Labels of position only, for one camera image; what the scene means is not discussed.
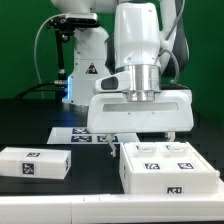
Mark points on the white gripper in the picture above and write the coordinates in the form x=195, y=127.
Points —
x=111, y=113

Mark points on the white cabinet body box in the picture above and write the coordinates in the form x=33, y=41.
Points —
x=168, y=180

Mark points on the white front panel with peg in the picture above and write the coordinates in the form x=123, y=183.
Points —
x=184, y=157

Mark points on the white cabinet drawer box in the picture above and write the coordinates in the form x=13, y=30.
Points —
x=34, y=163

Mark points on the white door panel with peg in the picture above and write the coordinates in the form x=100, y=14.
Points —
x=143, y=157

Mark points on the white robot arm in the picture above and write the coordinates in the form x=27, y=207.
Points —
x=143, y=95

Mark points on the flat white panel four tags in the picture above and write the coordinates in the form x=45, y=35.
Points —
x=80, y=135

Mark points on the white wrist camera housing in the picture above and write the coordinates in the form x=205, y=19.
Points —
x=118, y=82

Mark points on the white L-shaped obstacle frame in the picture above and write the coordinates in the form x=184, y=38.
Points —
x=112, y=209

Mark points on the black camera on stand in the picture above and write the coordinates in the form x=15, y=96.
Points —
x=64, y=26

